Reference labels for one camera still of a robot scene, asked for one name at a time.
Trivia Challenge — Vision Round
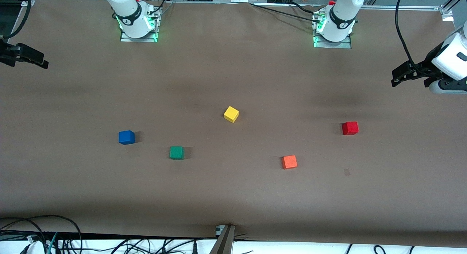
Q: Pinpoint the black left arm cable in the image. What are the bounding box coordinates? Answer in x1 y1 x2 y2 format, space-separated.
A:
395 0 416 65

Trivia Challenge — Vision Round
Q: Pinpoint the short black table cable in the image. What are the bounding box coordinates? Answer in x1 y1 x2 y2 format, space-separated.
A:
288 1 318 14

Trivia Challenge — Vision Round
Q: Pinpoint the metal camera mount pole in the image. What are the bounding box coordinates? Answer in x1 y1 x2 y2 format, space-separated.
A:
210 225 236 254

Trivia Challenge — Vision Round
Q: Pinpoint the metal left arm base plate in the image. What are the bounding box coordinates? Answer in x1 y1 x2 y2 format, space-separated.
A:
313 11 352 49

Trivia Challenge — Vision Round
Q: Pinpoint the teal cable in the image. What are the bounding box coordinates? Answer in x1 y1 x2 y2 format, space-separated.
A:
47 232 59 254

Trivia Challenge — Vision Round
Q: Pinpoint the yellow block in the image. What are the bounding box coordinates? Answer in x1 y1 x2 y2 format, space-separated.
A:
224 106 240 123

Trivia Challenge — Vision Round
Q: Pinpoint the metal corner bracket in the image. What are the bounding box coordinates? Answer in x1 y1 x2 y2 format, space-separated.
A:
441 4 455 22

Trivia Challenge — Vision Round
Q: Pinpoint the orange block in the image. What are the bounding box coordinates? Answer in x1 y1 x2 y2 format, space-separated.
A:
281 155 298 170

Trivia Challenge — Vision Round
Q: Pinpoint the blue block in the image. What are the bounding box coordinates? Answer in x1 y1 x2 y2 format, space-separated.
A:
119 130 136 145

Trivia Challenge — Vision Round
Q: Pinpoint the red block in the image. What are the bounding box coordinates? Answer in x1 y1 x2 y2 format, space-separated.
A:
341 121 359 136

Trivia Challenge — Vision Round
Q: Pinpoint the black looped cable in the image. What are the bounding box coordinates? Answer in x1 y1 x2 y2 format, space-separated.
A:
0 215 82 254

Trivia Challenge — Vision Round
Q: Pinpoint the aluminium frame rail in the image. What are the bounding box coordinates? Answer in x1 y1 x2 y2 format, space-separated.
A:
365 5 444 11

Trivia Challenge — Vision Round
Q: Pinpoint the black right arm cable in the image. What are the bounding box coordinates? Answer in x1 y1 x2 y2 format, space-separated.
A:
2 0 35 39

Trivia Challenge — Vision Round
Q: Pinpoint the long black table cable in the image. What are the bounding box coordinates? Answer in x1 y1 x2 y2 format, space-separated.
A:
252 3 318 20

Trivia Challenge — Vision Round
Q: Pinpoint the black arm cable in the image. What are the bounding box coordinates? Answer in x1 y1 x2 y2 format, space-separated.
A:
2 0 35 39
395 0 416 65

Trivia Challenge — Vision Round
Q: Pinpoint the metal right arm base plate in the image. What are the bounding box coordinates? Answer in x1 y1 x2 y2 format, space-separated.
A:
120 6 161 43

